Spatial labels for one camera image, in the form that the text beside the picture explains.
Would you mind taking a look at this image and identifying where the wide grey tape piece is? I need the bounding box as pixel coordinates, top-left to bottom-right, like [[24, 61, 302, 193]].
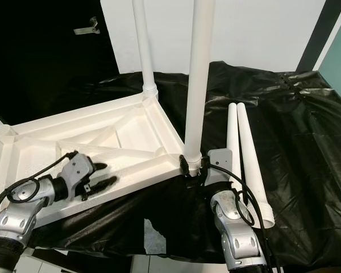
[[143, 219, 163, 255]]

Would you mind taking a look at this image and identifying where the black plastic cover sheet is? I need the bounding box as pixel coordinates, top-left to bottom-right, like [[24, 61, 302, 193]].
[[0, 63, 341, 265]]

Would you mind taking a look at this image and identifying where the black door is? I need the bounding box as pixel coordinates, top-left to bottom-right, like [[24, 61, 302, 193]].
[[0, 0, 119, 123]]

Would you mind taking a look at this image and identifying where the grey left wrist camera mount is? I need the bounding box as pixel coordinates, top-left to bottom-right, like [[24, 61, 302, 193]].
[[65, 154, 97, 185]]

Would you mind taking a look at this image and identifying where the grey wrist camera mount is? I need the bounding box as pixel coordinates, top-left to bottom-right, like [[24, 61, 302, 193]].
[[206, 149, 232, 185], [65, 154, 97, 185]]

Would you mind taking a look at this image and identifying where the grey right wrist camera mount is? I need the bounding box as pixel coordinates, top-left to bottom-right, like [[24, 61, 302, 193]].
[[206, 149, 232, 185]]

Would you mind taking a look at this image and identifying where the silver door handle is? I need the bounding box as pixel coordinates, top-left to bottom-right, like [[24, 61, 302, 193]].
[[74, 17, 102, 36]]

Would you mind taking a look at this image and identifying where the black wall column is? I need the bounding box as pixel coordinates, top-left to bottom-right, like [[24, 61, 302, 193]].
[[298, 0, 341, 72]]

